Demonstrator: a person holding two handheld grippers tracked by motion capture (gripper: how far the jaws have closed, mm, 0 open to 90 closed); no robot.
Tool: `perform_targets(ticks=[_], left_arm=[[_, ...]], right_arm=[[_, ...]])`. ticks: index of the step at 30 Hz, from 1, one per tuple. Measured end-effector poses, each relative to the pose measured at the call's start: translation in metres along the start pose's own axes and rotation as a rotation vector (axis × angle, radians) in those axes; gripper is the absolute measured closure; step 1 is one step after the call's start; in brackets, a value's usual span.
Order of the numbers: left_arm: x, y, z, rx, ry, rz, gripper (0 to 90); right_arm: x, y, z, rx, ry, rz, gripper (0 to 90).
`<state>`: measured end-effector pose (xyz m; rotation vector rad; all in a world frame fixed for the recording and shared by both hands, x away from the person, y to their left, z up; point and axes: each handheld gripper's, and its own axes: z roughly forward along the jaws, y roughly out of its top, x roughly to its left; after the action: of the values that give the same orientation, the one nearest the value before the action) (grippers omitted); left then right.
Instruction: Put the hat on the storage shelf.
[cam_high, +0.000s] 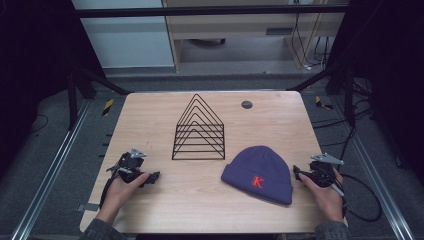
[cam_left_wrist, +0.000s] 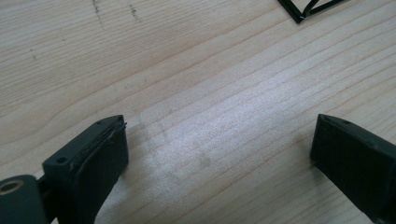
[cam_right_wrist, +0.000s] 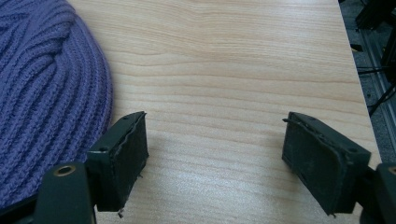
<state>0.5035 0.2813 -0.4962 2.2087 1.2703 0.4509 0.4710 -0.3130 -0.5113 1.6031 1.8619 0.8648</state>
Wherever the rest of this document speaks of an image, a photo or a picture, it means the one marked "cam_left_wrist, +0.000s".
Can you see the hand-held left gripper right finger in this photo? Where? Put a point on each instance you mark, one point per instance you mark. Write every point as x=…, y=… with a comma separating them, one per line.
x=355, y=155

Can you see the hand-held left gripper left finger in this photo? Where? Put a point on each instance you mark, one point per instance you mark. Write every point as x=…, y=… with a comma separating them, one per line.
x=90, y=161

